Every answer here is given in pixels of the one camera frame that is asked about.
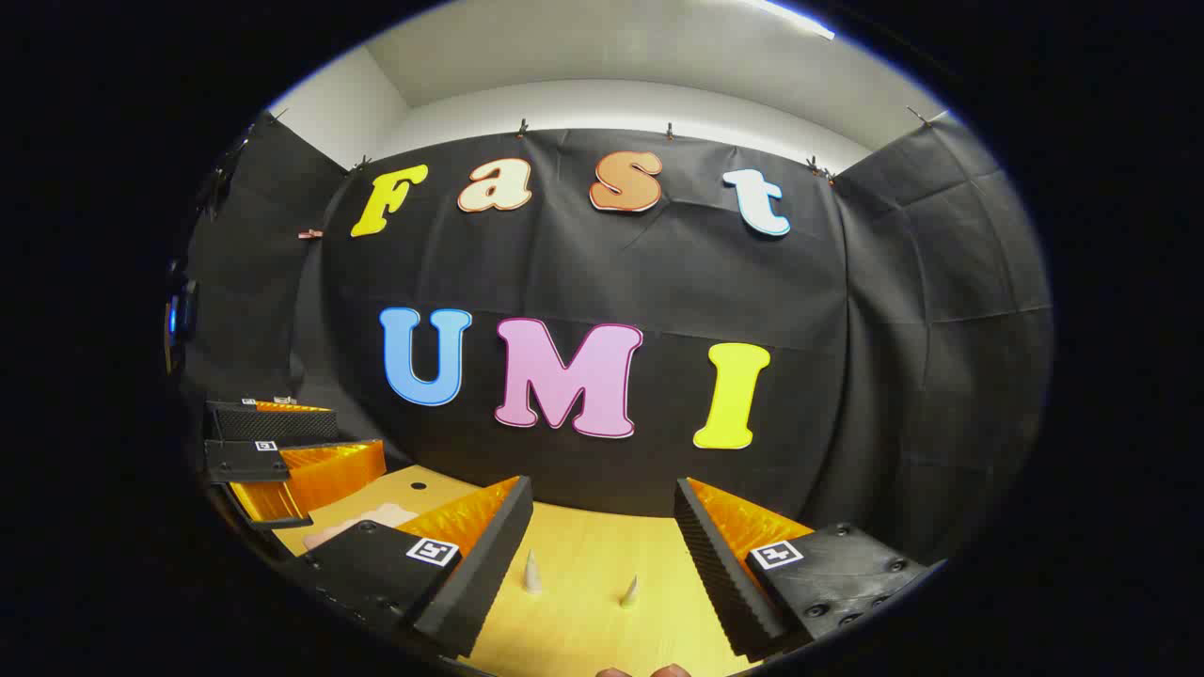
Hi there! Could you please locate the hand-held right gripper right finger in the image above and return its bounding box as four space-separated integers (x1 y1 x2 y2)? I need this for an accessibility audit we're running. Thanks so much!
673 476 946 662

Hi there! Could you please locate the black backdrop cloth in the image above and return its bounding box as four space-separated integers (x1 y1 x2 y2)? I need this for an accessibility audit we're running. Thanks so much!
174 111 1054 565

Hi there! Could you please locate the row of small dark clips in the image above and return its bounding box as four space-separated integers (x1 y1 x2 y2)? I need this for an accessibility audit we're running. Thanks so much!
212 106 942 184

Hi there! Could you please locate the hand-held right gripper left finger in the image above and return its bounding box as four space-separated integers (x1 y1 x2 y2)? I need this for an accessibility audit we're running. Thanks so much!
280 475 535 659

